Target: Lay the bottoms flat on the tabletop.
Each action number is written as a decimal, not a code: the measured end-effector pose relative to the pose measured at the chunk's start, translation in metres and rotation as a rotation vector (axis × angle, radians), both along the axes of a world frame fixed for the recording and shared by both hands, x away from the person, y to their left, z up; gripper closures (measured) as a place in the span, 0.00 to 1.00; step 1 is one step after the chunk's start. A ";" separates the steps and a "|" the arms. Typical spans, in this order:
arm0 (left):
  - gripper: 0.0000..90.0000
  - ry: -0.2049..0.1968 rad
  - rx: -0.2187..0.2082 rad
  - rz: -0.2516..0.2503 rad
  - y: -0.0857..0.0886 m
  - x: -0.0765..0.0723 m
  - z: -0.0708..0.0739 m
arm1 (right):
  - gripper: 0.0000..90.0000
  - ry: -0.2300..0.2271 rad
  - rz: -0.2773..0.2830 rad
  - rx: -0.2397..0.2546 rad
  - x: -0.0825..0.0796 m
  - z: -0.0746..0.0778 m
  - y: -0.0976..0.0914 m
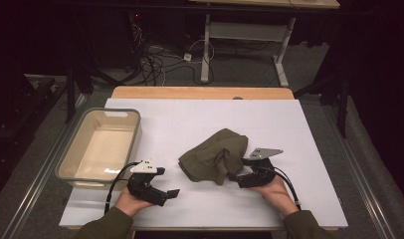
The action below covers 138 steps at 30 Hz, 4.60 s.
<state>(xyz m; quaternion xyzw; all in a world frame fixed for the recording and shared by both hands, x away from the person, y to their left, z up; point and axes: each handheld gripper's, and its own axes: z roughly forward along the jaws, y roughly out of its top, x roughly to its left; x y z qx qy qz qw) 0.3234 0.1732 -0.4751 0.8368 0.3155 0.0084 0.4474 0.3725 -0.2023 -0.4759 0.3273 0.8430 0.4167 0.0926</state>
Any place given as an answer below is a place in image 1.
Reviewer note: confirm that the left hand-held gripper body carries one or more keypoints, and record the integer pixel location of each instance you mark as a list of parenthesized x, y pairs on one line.
[(143, 187)]

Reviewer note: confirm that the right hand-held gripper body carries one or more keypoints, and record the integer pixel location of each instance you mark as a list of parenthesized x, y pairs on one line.
[(261, 176)]

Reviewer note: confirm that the olive green shorts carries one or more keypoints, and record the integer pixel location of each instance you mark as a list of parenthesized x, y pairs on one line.
[(210, 156)]

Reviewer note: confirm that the beige plastic basin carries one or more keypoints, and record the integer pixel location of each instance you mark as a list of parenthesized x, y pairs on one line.
[(103, 149)]

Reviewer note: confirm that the person's left hand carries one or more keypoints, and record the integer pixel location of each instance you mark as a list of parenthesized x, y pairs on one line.
[(130, 204)]

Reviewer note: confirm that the person's right hand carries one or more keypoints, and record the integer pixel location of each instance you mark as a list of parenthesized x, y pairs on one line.
[(279, 195)]

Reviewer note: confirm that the dark table grommet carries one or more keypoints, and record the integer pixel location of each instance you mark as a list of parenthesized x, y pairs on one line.
[(238, 98)]

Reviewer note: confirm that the white table board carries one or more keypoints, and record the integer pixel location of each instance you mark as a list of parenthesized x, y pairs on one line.
[(196, 116)]

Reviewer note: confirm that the wooden table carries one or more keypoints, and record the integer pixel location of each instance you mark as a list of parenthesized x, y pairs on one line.
[(190, 93)]

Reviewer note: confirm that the black metal stand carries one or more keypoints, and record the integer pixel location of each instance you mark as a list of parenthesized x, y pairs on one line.
[(70, 83), (342, 109)]

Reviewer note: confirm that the white power adapter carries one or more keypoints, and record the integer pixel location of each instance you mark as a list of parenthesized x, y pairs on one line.
[(188, 57)]

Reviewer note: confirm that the metal floor rail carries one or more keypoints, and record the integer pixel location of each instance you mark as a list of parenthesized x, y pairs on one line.
[(362, 186), (34, 186)]

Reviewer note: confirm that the white frame desk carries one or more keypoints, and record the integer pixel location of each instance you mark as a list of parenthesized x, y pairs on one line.
[(243, 31)]

